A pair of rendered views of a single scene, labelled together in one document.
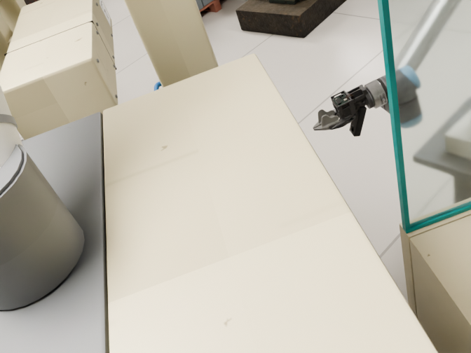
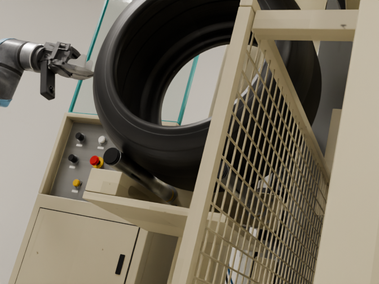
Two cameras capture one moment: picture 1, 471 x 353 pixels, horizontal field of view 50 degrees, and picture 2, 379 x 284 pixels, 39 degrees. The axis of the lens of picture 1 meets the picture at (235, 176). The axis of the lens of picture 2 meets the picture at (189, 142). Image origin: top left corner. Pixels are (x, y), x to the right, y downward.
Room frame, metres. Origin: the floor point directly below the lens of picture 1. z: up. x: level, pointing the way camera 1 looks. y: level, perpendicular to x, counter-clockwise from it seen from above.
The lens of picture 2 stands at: (2.55, 0.58, 0.60)
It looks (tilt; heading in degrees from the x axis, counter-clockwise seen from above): 17 degrees up; 205
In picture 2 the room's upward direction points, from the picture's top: 14 degrees clockwise
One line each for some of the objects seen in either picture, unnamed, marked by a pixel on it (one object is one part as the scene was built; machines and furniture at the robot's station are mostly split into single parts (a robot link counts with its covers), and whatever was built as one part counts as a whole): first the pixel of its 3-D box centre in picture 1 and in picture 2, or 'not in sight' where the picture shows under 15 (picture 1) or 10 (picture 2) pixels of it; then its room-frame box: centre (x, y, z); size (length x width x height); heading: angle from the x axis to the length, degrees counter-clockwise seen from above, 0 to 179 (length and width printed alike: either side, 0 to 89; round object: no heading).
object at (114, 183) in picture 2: not in sight; (136, 200); (1.31, -0.11, 0.84); 0.36 x 0.09 x 0.06; 179
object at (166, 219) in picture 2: not in sight; (180, 222); (1.31, 0.03, 0.80); 0.37 x 0.36 x 0.02; 89
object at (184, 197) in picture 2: not in sight; (211, 202); (1.14, 0.03, 0.90); 0.40 x 0.03 x 0.10; 89
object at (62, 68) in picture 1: (64, 50); not in sight; (1.44, 0.32, 1.71); 0.61 x 0.25 x 0.15; 179
